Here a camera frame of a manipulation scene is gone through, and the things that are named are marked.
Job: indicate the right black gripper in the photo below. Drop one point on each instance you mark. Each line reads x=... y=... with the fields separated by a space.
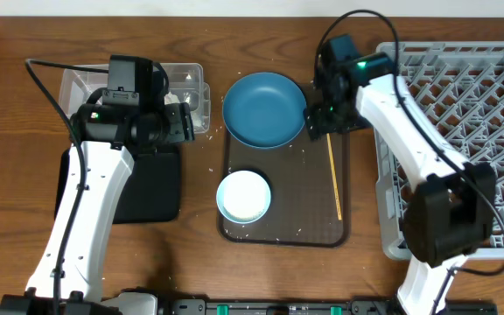
x=321 y=122

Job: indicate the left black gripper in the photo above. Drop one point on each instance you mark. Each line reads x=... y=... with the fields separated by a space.
x=177 y=120

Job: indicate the white tissue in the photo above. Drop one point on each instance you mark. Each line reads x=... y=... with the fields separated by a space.
x=170 y=99

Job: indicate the wooden chopstick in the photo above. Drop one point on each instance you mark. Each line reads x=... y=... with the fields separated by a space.
x=334 y=177

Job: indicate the dark blue plate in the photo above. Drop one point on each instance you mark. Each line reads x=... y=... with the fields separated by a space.
x=264 y=110

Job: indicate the light blue rice bowl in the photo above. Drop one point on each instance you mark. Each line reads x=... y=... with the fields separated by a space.
x=243 y=197

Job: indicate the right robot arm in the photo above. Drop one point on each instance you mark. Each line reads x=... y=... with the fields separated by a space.
x=448 y=214

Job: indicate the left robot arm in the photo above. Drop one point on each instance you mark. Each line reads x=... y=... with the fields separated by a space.
x=127 y=118

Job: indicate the grey dishwasher rack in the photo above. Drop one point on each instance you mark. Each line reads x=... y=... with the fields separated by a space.
x=460 y=87

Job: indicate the clear plastic bin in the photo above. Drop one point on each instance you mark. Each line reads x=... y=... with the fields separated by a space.
x=186 y=82

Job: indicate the black plastic tray bin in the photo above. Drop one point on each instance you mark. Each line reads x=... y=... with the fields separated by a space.
x=156 y=188

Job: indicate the brown serving tray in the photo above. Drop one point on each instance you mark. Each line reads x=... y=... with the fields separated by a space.
x=302 y=210

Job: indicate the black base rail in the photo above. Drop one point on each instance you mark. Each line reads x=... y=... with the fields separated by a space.
x=202 y=307

